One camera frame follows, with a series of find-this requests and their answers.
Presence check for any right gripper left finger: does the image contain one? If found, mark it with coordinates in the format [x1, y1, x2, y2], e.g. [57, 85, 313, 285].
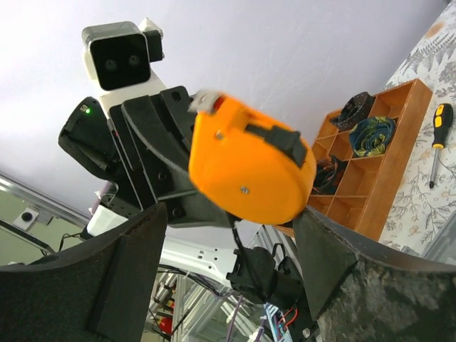
[1, 203, 167, 341]

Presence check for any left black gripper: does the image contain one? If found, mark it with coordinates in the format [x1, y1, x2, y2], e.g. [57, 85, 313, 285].
[58, 86, 235, 228]

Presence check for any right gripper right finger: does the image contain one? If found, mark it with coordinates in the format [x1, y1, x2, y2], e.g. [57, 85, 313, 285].
[293, 208, 455, 341]

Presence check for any orange tape measure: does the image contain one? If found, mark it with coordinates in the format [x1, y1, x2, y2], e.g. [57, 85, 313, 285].
[188, 90, 317, 225]

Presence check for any yellow black screwdriver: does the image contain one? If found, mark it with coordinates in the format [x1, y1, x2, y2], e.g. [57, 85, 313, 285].
[429, 103, 454, 189]

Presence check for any black orange rolled belt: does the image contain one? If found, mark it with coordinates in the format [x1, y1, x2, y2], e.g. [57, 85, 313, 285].
[311, 155, 348, 195]

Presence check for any orange wooden divided tray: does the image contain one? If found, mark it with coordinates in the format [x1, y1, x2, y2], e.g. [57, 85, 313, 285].
[274, 78, 434, 242]

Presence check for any aluminium front rail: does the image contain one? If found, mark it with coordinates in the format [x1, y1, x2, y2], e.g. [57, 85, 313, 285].
[1, 173, 90, 256]

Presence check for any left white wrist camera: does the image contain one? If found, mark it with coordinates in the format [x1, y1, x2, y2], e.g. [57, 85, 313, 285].
[81, 18, 166, 111]

